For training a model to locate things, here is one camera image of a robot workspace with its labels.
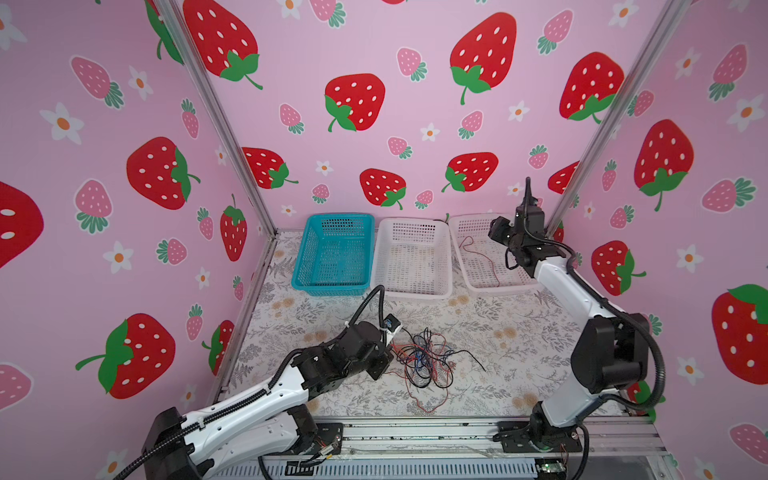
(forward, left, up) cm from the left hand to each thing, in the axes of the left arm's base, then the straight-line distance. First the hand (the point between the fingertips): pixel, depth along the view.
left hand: (391, 347), depth 76 cm
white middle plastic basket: (+40, -7, -12) cm, 42 cm away
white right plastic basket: (+41, -34, -12) cm, 54 cm away
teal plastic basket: (+43, +23, -14) cm, 51 cm away
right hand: (+34, -32, +13) cm, 48 cm away
